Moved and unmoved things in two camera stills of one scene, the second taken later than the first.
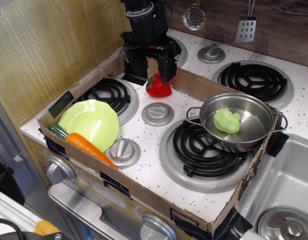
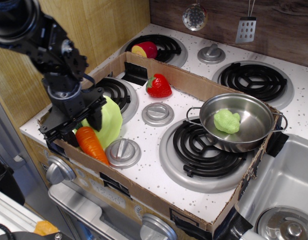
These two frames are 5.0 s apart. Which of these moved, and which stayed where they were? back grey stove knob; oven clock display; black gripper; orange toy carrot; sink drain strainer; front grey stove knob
Moved: black gripper; orange toy carrot
Stayed: sink drain strainer; oven clock display; back grey stove knob; front grey stove knob
